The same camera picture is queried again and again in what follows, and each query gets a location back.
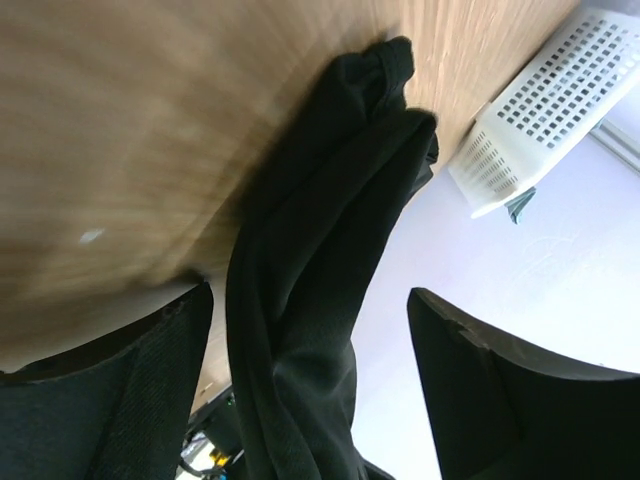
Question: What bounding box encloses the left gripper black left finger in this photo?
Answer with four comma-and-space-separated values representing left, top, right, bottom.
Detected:
1, 282, 214, 479

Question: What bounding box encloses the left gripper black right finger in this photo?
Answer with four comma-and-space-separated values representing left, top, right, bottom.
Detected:
407, 288, 639, 479

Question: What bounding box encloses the black t shirt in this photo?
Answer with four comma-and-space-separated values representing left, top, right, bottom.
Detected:
226, 37, 438, 479

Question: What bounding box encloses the blue t shirt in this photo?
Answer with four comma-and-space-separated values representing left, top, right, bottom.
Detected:
505, 187, 537, 225

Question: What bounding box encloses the white plastic basket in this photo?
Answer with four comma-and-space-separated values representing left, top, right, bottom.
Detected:
448, 7, 639, 218

